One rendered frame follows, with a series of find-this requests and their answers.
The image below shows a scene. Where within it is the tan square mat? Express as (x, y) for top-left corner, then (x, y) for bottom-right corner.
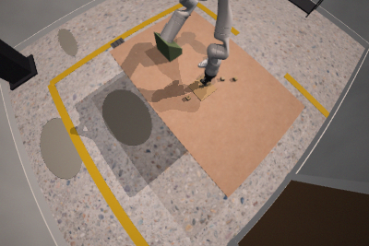
(188, 75), (217, 101)

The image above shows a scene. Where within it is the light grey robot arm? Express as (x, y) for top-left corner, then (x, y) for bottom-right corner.
(160, 0), (232, 76)

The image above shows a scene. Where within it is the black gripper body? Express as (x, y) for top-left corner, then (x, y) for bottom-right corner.
(204, 72), (215, 80)

